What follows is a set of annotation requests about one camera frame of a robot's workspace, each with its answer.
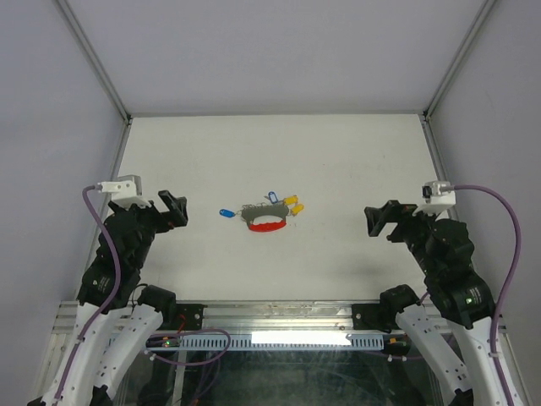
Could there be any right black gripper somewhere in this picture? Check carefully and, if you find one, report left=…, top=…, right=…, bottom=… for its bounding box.
left=363, top=198, right=440, bottom=278

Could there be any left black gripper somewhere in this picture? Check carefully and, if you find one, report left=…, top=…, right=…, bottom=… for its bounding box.
left=110, top=189, right=187, bottom=268

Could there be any red silver carabiner keyring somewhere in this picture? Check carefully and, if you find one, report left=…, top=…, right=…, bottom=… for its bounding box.
left=240, top=203, right=289, bottom=233

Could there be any yellow key tag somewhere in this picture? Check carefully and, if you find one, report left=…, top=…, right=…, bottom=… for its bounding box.
left=283, top=195, right=298, bottom=206

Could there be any blue key tag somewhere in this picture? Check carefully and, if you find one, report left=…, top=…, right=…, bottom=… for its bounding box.
left=264, top=191, right=279, bottom=204

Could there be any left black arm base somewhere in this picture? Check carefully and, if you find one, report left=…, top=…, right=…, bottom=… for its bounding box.
left=136, top=285, right=205, bottom=332

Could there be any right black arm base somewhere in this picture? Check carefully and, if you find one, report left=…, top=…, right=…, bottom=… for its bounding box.
left=351, top=284, right=419, bottom=333

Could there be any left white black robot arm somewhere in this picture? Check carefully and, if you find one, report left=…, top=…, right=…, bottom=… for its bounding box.
left=31, top=181, right=189, bottom=405

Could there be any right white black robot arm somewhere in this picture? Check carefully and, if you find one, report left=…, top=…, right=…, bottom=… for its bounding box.
left=364, top=195, right=523, bottom=405

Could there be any blue tag on keyring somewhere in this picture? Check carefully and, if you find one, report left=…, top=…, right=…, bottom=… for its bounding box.
left=219, top=209, right=236, bottom=218

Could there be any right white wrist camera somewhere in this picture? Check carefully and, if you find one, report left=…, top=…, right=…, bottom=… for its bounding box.
left=413, top=181, right=456, bottom=217

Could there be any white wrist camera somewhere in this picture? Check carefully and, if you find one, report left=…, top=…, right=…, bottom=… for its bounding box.
left=413, top=181, right=456, bottom=217
left=97, top=174, right=151, bottom=209

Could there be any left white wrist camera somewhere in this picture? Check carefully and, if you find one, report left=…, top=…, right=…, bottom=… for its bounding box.
left=97, top=174, right=151, bottom=209

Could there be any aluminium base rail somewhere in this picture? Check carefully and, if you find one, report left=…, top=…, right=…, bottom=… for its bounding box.
left=52, top=299, right=506, bottom=335

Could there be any white slotted cable duct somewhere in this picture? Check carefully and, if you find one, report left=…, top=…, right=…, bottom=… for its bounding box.
left=146, top=331, right=385, bottom=351

